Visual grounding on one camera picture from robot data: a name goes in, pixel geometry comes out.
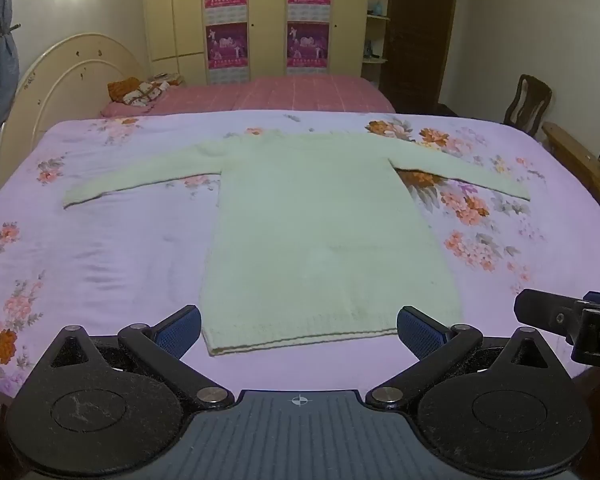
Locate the lilac floral bedsheet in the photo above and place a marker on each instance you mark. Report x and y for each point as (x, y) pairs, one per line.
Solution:
(105, 260)

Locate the cream yellow wardrobe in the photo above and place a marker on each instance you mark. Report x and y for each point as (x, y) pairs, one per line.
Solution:
(267, 20)

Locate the brown wooden bed frame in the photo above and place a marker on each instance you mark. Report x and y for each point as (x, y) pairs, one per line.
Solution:
(575, 152)

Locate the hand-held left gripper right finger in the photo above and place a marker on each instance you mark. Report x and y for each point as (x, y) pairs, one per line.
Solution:
(420, 332)

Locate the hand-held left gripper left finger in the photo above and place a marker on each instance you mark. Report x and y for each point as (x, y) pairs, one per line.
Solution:
(177, 332)

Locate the cream knit sweater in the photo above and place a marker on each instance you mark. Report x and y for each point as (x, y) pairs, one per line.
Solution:
(320, 240)

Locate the cream arched headboard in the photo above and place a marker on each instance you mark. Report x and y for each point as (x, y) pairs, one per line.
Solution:
(87, 47)
(55, 95)

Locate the dark wooden chair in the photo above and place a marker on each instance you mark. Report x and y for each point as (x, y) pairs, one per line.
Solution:
(532, 81)

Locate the small blue ornament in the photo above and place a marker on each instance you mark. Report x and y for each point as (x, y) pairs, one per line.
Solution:
(377, 7)

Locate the pink checked bedspread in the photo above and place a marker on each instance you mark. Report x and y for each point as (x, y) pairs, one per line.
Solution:
(290, 95)

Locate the cream corner shelf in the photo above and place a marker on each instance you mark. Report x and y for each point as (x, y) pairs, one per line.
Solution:
(377, 19)

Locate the dark wooden door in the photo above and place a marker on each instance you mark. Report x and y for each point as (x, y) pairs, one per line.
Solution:
(415, 35)

